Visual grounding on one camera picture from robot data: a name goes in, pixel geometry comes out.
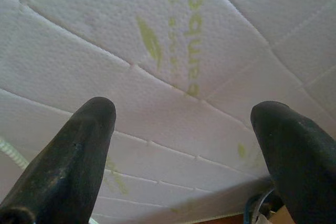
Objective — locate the white quilted mattress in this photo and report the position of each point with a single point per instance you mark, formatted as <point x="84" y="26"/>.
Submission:
<point x="168" y="51"/>

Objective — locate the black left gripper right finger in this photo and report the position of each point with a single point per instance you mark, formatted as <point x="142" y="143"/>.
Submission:
<point x="302" y="169"/>

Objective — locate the brown cardboard piece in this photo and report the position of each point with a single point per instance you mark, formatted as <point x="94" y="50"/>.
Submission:
<point x="279" y="216"/>

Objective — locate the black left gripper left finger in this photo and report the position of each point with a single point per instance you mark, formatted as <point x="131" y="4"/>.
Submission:
<point x="65" y="169"/>

